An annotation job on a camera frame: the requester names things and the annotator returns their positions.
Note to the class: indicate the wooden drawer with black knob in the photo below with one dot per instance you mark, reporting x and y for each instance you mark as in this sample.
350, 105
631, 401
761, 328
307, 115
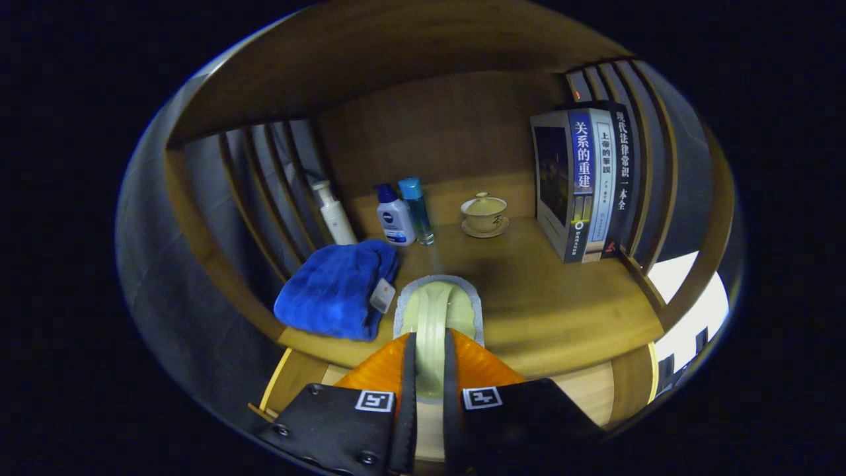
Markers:
588, 395

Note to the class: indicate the teal slim bottle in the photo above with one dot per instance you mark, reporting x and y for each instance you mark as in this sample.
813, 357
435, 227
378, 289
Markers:
420, 215

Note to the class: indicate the beige lidded teacup with saucer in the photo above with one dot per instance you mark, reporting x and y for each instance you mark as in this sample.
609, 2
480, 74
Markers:
484, 213

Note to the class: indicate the black spine book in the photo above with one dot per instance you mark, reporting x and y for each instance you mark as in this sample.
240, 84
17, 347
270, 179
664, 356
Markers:
622, 165

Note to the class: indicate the white bottle with blue cap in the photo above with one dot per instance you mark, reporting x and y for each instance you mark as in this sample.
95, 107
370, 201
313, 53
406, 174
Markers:
395, 223

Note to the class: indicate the white drawer cabinet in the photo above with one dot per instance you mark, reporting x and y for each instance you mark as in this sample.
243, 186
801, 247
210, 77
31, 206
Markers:
687, 311

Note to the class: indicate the blue folded towel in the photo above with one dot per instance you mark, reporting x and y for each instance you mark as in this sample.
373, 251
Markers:
330, 291

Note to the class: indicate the green cleaning brush grey pad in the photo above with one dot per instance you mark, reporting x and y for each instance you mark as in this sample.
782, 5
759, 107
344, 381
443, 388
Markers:
433, 311

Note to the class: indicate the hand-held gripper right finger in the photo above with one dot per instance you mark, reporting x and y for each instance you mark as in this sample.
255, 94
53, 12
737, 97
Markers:
451, 410

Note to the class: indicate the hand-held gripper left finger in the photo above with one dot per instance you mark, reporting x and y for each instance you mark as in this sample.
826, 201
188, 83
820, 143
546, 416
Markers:
410, 410

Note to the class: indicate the white pump bottle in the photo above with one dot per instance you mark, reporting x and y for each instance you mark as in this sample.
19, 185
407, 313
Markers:
337, 223

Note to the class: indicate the wooden countertop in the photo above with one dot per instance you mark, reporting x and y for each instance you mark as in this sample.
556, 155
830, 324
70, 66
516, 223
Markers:
542, 297

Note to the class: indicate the brown wooden cabinet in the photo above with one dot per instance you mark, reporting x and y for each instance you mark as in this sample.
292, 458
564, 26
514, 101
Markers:
396, 53

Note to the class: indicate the blue spine book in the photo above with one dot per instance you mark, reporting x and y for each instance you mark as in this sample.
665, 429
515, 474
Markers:
581, 165

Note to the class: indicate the pale grey spine book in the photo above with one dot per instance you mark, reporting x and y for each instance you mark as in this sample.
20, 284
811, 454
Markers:
603, 172

